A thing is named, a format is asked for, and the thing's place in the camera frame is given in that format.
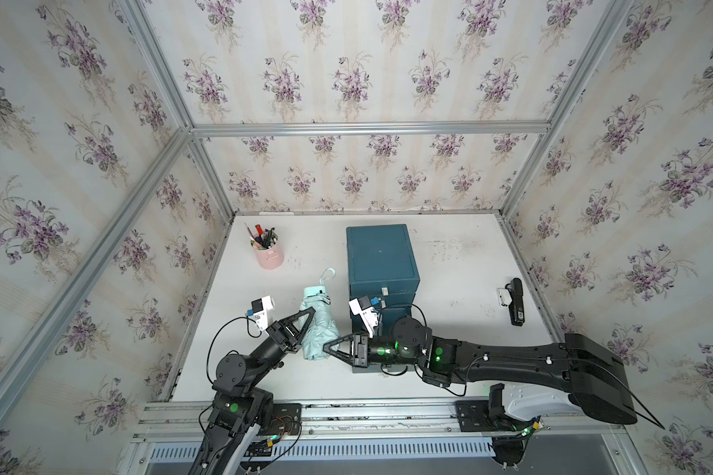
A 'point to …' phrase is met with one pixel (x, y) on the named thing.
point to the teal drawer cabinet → (381, 265)
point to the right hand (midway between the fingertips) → (329, 353)
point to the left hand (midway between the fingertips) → (319, 324)
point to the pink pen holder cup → (268, 250)
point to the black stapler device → (516, 305)
